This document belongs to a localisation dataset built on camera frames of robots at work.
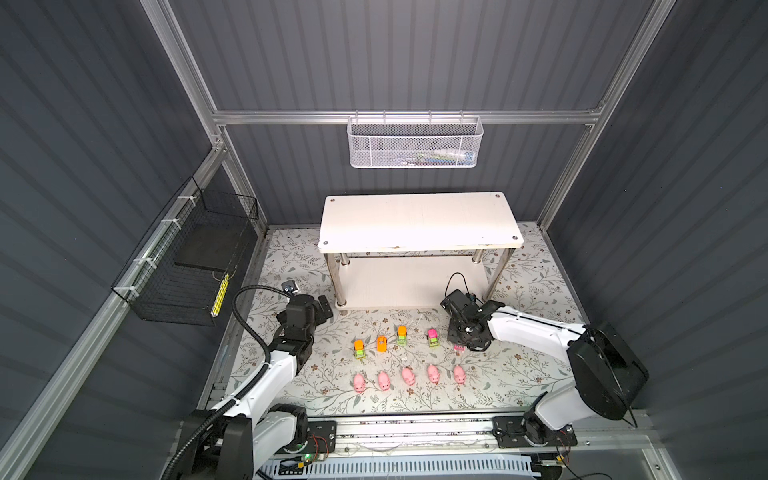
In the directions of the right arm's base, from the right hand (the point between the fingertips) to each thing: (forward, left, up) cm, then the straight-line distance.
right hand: (459, 338), depth 89 cm
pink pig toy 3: (-11, +16, 0) cm, 19 cm away
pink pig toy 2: (-13, +22, +1) cm, 26 cm away
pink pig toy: (-13, +29, +1) cm, 32 cm away
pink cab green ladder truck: (-3, +1, 0) cm, 3 cm away
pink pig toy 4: (-11, +9, +1) cm, 14 cm away
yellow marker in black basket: (+1, +61, +26) cm, 66 cm away
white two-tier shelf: (+35, +13, 0) cm, 37 cm away
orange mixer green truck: (-4, +30, +2) cm, 30 cm away
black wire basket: (+4, +72, +29) cm, 78 cm away
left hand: (+7, +45, +10) cm, 46 cm away
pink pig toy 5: (-11, +1, 0) cm, 11 cm away
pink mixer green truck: (0, +8, +1) cm, 8 cm away
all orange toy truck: (-2, +23, +1) cm, 24 cm away
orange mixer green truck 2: (+1, +17, +1) cm, 17 cm away
